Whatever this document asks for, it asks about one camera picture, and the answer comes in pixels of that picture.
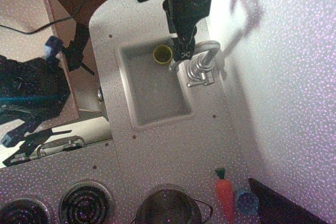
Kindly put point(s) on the silver faucet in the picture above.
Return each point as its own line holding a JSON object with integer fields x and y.
{"x": 200, "y": 67}

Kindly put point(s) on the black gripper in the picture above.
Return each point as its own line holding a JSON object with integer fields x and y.
{"x": 184, "y": 15}

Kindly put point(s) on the black spiral burner left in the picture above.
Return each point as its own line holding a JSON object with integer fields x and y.
{"x": 25, "y": 210}

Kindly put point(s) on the blue plastic cup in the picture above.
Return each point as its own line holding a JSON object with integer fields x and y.
{"x": 246, "y": 202}

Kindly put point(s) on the yellow-green plastic cup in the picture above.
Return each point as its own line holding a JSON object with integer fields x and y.
{"x": 162, "y": 54}

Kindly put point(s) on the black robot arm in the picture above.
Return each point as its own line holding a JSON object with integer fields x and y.
{"x": 171, "y": 28}

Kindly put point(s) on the dark metal pot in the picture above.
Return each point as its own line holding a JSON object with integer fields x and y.
{"x": 170, "y": 205}

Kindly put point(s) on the blue-tipped black clamp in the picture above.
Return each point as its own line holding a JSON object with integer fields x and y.
{"x": 30, "y": 142}

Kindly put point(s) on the orange toy carrot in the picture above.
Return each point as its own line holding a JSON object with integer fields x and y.
{"x": 225, "y": 194}

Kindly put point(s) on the black spiral stove burner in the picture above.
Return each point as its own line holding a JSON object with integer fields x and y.
{"x": 87, "y": 201}

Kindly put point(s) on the silver oven door handle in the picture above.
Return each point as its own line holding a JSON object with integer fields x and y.
{"x": 63, "y": 144}

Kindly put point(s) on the black camera tripod clamp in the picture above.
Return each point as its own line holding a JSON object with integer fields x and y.
{"x": 74, "y": 52}

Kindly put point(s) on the grey toy sink basin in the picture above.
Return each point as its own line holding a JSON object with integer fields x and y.
{"x": 154, "y": 94}

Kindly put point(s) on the black bag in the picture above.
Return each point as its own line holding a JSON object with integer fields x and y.
{"x": 37, "y": 88}

